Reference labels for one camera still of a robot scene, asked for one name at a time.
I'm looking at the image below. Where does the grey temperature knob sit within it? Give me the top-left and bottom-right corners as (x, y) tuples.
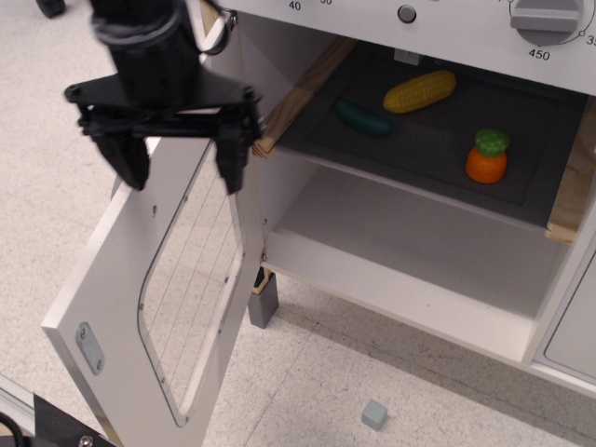
(509, 0), (584, 46)

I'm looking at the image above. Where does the yellow toy corn cob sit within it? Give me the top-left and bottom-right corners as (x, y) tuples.
(383, 70), (457, 115)

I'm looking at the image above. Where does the grey plastic foot cap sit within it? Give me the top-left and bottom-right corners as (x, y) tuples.
(248, 267), (279, 329)

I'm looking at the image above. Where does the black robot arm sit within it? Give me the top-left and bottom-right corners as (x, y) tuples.
(64, 1), (264, 195)

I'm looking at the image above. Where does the grey round push button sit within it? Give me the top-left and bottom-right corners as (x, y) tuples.
(398, 5), (417, 24)

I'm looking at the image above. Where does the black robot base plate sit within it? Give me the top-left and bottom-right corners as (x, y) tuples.
(30, 395), (115, 447)

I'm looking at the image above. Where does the orange toy carrot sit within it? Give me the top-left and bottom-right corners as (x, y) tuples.
(465, 128), (510, 184)

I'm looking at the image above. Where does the black cable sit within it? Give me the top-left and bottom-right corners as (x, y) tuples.
(0, 412), (29, 447)

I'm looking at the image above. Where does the white lower right door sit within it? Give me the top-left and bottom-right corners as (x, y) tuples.
(535, 256), (595, 385)

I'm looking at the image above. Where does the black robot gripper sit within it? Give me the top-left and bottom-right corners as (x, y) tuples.
(64, 27), (264, 195)

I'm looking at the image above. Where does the white toy kitchen cabinet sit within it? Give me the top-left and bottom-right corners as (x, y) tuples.
(212, 1), (595, 396)

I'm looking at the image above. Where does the wooden shelf rail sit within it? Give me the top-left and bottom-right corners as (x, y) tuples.
(251, 37), (358, 159)
(544, 129), (596, 247)

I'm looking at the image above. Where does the wooden shelf rail right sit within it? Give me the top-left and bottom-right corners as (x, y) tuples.
(544, 129), (596, 247)

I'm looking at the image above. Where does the teal toy cucumber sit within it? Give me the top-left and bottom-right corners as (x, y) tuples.
(334, 100), (393, 138)

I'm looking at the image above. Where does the white toy oven door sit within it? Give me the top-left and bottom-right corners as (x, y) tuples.
(42, 138), (263, 446)

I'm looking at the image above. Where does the light wooden corner post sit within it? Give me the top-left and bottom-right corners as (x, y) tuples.
(198, 0), (224, 44)

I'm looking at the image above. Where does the metal door latch plate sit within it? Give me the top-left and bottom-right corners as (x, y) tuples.
(75, 321), (105, 375)

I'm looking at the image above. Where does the dark grey oven shelf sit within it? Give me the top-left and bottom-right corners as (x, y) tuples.
(279, 43), (588, 226)

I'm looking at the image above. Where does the wooden shelf rail left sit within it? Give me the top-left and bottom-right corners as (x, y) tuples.
(251, 37), (358, 159)

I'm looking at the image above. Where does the black caster wheel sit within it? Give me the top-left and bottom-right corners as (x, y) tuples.
(36, 0), (66, 19)

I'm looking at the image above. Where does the small grey cube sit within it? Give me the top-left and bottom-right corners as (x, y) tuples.
(360, 400), (388, 431)

